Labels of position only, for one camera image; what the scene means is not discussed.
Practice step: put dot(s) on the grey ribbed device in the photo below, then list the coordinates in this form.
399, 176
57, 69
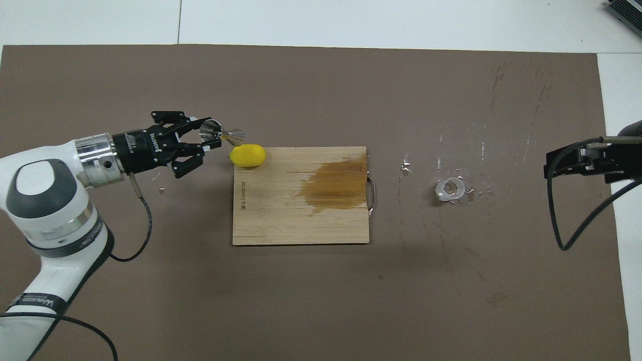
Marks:
627, 10

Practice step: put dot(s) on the yellow lemon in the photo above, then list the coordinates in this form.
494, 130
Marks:
247, 155

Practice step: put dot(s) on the steel double jigger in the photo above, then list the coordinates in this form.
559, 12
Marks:
210, 128

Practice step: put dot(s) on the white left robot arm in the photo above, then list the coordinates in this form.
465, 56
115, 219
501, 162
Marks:
45, 210

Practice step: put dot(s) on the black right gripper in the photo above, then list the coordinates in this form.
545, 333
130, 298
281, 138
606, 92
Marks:
627, 155

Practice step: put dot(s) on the brown table mat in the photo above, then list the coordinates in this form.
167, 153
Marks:
301, 301

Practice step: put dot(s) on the wooden cutting board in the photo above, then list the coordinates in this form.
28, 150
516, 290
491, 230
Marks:
281, 215

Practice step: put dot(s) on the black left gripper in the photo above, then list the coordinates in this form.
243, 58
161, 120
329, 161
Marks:
140, 150

